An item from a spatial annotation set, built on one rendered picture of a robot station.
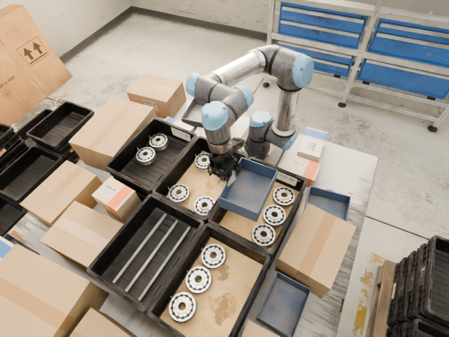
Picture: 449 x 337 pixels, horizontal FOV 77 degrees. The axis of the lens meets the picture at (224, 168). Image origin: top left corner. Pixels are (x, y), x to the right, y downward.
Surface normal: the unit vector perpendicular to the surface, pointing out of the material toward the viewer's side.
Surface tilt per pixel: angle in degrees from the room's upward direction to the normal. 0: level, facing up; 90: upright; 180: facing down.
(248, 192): 1
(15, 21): 81
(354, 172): 0
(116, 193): 0
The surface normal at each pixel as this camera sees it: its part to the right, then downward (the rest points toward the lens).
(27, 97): 0.83, 0.14
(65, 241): -0.05, -0.59
